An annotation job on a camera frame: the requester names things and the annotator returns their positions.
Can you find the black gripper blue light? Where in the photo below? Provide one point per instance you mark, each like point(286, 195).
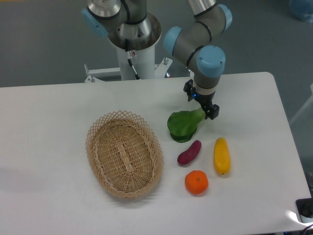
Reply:
point(204, 97)

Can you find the green bok choy vegetable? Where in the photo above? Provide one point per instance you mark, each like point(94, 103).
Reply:
point(183, 125)

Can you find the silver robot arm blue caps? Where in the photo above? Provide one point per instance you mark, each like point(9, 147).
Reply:
point(134, 33)

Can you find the purple sweet potato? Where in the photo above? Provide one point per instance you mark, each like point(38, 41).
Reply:
point(190, 154)

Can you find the yellow squash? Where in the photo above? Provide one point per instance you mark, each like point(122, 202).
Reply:
point(222, 160)

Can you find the orange tangerine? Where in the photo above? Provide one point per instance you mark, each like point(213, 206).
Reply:
point(196, 182)

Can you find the oval woven wicker basket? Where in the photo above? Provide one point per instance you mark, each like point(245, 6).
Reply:
point(124, 154)

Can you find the black device at table corner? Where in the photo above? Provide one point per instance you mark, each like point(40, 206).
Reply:
point(305, 209)

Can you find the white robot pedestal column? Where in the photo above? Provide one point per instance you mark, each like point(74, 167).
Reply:
point(142, 61)

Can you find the white metal base frame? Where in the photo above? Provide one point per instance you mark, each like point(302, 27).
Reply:
point(165, 69)

